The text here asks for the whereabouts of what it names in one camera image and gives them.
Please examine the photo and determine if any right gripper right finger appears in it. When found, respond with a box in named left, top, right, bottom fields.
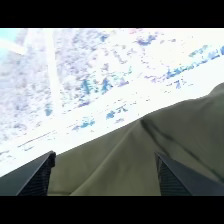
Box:
left=154, top=152, right=224, bottom=197

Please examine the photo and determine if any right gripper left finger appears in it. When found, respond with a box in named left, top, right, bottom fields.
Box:
left=0, top=150, right=57, bottom=197

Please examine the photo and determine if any olive green garment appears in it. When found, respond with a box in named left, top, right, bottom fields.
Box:
left=47, top=82, right=224, bottom=197

